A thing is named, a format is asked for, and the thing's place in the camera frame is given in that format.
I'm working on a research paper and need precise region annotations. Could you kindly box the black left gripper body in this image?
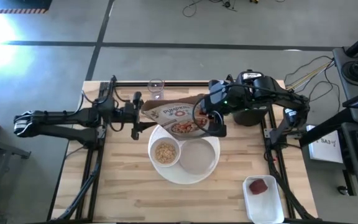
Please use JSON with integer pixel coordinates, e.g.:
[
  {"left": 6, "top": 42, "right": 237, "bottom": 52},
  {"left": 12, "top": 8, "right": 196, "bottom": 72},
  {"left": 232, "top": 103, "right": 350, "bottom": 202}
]
[{"left": 114, "top": 102, "right": 135, "bottom": 125}]

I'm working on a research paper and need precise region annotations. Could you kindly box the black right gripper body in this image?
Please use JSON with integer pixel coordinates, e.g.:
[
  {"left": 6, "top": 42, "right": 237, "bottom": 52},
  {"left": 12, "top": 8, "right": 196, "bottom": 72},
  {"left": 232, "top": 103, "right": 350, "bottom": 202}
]
[{"left": 205, "top": 83, "right": 247, "bottom": 114}]

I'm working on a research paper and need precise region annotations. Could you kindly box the white ceramic bowl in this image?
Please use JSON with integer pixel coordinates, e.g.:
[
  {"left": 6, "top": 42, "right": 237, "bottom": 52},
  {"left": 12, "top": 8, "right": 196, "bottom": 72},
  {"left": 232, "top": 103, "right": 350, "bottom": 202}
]
[{"left": 149, "top": 136, "right": 182, "bottom": 168}]

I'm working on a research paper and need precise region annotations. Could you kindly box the ring-shaped cereal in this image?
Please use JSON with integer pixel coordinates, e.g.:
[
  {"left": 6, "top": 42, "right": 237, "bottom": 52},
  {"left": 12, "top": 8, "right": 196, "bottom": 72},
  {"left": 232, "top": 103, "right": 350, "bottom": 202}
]
[{"left": 154, "top": 142, "right": 177, "bottom": 164}]

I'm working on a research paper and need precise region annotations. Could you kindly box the orange pumpkin cereal box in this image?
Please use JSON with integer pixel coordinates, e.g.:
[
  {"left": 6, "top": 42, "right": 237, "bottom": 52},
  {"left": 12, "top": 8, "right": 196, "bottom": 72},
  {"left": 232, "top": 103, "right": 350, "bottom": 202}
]
[{"left": 140, "top": 94, "right": 213, "bottom": 139}]

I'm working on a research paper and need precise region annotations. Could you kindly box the large white round plate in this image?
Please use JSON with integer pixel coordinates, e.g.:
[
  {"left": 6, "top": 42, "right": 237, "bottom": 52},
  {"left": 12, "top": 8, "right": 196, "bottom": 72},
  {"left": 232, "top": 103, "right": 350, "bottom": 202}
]
[{"left": 147, "top": 124, "right": 221, "bottom": 185}]

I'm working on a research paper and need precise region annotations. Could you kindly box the dark red food piece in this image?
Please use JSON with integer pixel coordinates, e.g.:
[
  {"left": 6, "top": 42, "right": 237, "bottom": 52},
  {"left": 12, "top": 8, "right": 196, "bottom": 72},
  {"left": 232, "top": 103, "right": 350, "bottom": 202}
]
[{"left": 249, "top": 179, "right": 269, "bottom": 195}]

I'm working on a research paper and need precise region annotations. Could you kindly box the white plastic container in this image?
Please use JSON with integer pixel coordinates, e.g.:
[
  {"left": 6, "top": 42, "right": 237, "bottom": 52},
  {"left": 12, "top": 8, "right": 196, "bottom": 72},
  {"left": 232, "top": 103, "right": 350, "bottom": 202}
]
[{"left": 242, "top": 175, "right": 285, "bottom": 224}]

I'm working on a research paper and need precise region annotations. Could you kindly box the clear drinking glass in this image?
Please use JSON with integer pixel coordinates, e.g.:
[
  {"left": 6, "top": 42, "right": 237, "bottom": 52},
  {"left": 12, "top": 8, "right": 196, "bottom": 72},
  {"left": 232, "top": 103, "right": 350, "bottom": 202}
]
[{"left": 147, "top": 78, "right": 165, "bottom": 101}]

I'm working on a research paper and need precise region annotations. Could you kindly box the white paper box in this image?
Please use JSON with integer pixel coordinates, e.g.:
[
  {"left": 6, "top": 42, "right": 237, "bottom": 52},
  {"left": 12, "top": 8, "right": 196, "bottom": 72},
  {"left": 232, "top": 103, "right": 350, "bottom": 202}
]
[{"left": 308, "top": 124, "right": 344, "bottom": 164}]

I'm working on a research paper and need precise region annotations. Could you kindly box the grey desk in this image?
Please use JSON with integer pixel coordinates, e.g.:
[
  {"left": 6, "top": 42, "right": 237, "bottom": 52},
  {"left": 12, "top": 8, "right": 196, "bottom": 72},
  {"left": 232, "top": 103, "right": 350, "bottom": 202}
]
[{"left": 333, "top": 46, "right": 358, "bottom": 197}]

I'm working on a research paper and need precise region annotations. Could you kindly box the grey metal stand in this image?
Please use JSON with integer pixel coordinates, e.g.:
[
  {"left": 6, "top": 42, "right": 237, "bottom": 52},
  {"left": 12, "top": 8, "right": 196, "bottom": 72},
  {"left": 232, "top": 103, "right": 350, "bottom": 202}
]
[{"left": 0, "top": 133, "right": 32, "bottom": 223}]

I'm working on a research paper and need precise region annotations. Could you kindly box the black mat with hazard stripes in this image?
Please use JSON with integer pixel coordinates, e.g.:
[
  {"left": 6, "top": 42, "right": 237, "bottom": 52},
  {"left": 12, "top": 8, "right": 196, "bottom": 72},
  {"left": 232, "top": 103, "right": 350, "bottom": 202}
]
[{"left": 0, "top": 0, "right": 53, "bottom": 14}]

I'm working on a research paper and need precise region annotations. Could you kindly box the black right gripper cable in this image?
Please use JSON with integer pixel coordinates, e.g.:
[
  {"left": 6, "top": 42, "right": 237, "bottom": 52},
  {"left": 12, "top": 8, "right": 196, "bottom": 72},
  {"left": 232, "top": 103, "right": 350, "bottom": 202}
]
[{"left": 192, "top": 92, "right": 228, "bottom": 135}]

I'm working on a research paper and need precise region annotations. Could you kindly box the yellow floor cable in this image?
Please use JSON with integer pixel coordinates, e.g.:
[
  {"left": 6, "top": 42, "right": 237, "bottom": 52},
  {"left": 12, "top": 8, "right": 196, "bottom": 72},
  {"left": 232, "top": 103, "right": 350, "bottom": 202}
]
[{"left": 286, "top": 61, "right": 334, "bottom": 91}]

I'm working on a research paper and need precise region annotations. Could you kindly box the black floor cable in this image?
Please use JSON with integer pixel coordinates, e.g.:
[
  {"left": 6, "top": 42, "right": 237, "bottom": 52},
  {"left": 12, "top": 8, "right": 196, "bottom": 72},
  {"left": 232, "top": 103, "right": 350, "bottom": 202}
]
[{"left": 181, "top": 0, "right": 239, "bottom": 18}]

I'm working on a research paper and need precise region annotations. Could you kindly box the coiled black cable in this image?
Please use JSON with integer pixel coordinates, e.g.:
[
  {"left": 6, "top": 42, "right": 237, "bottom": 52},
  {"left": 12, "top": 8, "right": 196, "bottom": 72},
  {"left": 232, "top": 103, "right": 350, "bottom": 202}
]
[{"left": 340, "top": 60, "right": 358, "bottom": 83}]

